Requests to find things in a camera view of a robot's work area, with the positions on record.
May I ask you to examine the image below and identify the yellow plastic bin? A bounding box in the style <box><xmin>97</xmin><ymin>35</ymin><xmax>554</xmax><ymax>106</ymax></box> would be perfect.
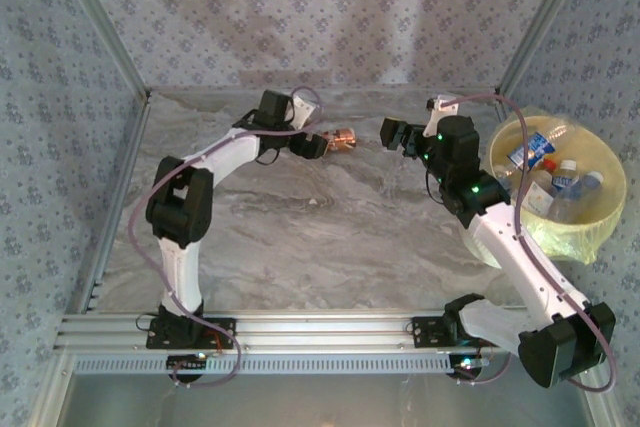
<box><xmin>488</xmin><ymin>114</ymin><xmax>629</xmax><ymax>266</ymax></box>

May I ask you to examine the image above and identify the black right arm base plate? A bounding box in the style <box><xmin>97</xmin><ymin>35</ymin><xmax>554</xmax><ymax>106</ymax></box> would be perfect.
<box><xmin>410</xmin><ymin>315</ymin><xmax>474</xmax><ymax>349</ymax></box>

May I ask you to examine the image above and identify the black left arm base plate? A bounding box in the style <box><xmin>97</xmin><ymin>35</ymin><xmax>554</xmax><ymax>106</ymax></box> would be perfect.
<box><xmin>146</xmin><ymin>315</ymin><xmax>237</xmax><ymax>351</ymax></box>

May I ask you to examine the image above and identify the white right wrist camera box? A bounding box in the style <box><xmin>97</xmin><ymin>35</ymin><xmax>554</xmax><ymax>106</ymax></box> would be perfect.
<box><xmin>426</xmin><ymin>95</ymin><xmax>455</xmax><ymax>137</ymax></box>

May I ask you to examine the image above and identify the black control box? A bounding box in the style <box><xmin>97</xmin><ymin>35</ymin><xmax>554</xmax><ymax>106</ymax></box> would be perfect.
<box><xmin>448</xmin><ymin>352</ymin><xmax>489</xmax><ymax>382</ymax></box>
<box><xmin>166</xmin><ymin>352</ymin><xmax>207</xmax><ymax>384</ymax></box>

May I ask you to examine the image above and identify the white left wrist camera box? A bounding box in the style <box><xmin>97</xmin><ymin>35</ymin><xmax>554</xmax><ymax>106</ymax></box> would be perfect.
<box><xmin>291</xmin><ymin>95</ymin><xmax>319</xmax><ymax>127</ymax></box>

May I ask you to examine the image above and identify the grey slotted cable duct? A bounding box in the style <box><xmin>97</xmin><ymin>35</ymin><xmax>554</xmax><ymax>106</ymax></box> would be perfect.
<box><xmin>73</xmin><ymin>352</ymin><xmax>474</xmax><ymax>376</ymax></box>

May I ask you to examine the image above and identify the copper coloured bottle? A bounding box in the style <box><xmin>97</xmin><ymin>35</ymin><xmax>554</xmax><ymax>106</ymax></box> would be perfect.
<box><xmin>321</xmin><ymin>127</ymin><xmax>360</xmax><ymax>154</ymax></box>

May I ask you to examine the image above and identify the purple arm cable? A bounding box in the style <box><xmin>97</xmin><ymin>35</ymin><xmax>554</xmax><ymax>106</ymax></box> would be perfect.
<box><xmin>127</xmin><ymin>85</ymin><xmax>325</xmax><ymax>389</ymax></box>
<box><xmin>439</xmin><ymin>93</ymin><xmax>619</xmax><ymax>395</ymax></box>

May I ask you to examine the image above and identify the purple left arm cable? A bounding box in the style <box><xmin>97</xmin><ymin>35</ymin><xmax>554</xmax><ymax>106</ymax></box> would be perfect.
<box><xmin>127</xmin><ymin>85</ymin><xmax>325</xmax><ymax>389</ymax></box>

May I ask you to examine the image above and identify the clear bottle white label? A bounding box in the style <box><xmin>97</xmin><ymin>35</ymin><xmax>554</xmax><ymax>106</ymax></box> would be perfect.
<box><xmin>522</xmin><ymin>179</ymin><xmax>555</xmax><ymax>216</ymax></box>

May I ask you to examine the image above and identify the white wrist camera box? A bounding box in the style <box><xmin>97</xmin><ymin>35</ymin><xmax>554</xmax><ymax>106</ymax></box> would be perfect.
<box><xmin>291</xmin><ymin>95</ymin><xmax>319</xmax><ymax>127</ymax></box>
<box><xmin>426</xmin><ymin>95</ymin><xmax>455</xmax><ymax>137</ymax></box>

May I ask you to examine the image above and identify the cream ribbed plastic bin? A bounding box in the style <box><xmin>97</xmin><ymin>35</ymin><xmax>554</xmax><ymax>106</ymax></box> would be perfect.
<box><xmin>458</xmin><ymin>114</ymin><xmax>629</xmax><ymax>268</ymax></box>

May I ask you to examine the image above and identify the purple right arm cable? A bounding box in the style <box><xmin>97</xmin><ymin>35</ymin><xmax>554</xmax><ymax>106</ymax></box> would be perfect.
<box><xmin>439</xmin><ymin>93</ymin><xmax>619</xmax><ymax>395</ymax></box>

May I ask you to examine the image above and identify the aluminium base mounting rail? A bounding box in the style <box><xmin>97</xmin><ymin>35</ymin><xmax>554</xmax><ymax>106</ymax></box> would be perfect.
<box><xmin>54</xmin><ymin>313</ymin><xmax>599</xmax><ymax>352</ymax></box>

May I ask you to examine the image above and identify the aluminium frame corner post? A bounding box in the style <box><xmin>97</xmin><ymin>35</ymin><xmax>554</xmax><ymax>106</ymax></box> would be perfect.
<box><xmin>494</xmin><ymin>0</ymin><xmax>596</xmax><ymax>103</ymax></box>

